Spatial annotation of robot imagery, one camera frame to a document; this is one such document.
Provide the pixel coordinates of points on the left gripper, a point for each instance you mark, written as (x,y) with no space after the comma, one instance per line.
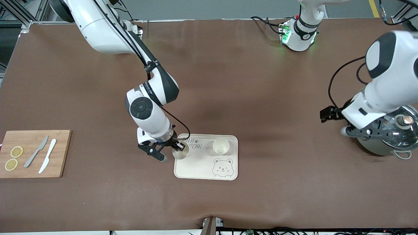
(330,114)

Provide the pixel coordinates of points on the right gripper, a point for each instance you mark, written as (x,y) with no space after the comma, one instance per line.
(170,141)

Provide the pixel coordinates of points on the white plastic cup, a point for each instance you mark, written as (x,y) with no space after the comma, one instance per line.
(181,155)
(220,146)

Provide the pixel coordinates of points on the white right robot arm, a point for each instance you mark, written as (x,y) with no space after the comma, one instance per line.
(98,32)

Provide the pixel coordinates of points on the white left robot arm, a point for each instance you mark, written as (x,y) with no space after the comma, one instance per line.
(392,81)

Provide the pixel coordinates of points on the cream bear print tray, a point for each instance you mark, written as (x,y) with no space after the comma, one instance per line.
(202,168)

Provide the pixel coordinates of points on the grey-green electric pot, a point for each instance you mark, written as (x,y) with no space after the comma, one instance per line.
(372,147)

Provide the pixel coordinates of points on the glass pot lid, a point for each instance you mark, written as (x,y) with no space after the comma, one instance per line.
(401,133)

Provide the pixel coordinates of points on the base box with green light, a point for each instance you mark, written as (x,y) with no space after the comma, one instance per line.
(138,31)
(284,34)

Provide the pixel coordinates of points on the wooden cutting board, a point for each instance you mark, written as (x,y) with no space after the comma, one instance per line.
(55,163)

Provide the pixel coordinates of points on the white plastic knife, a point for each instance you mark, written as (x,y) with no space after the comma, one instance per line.
(48,155)

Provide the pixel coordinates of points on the grey plastic knife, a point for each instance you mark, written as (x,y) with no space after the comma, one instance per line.
(35,152)

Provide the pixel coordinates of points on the yellow lemon slice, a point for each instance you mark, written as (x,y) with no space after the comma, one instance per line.
(11,164)
(16,152)

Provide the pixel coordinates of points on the grey table edge bracket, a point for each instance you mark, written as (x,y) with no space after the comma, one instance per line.
(210,227)

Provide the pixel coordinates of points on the aluminium frame profile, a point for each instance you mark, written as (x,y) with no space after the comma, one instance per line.
(26,23)

